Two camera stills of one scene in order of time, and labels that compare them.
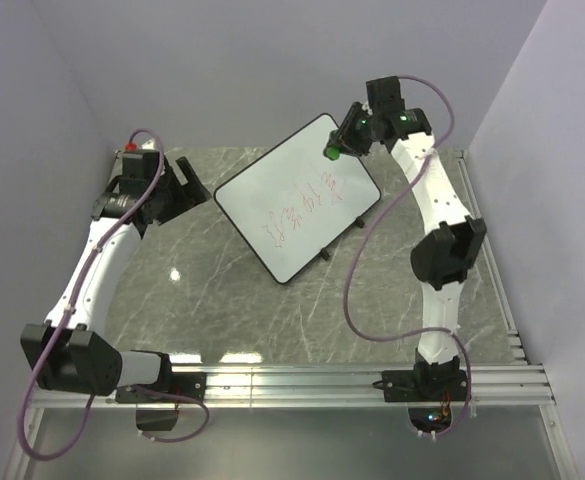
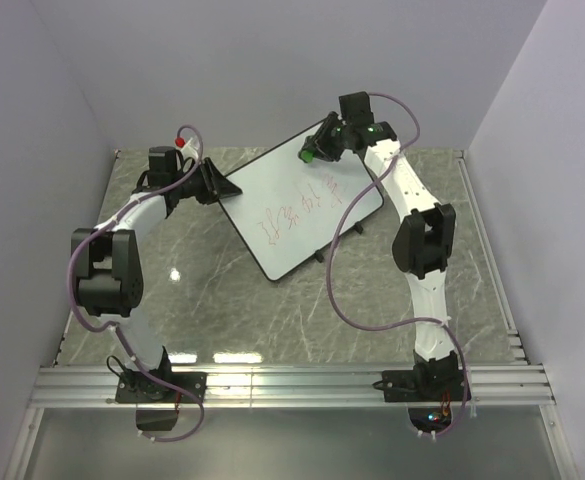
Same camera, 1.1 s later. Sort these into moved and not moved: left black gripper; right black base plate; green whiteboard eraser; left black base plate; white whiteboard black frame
Moved: green whiteboard eraser; left black gripper
Not moved: white whiteboard black frame; left black base plate; right black base plate
